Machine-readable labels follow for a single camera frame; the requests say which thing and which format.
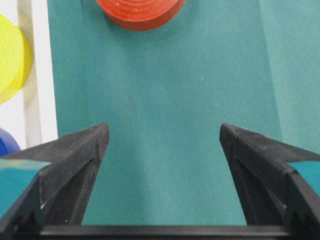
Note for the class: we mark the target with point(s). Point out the white plastic tray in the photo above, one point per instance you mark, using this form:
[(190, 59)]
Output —
[(30, 116)]

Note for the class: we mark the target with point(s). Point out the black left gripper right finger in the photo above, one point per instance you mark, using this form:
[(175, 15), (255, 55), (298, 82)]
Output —
[(275, 182)]

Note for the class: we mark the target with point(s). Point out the red tape roll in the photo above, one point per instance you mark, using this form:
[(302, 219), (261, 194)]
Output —
[(140, 15)]

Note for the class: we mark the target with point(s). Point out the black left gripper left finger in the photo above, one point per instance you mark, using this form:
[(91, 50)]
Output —
[(51, 183)]

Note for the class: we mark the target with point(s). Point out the blue tape roll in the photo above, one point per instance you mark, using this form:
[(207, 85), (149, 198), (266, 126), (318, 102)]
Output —
[(8, 144)]

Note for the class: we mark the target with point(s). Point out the yellow tape roll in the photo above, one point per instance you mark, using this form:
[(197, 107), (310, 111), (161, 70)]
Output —
[(15, 59)]

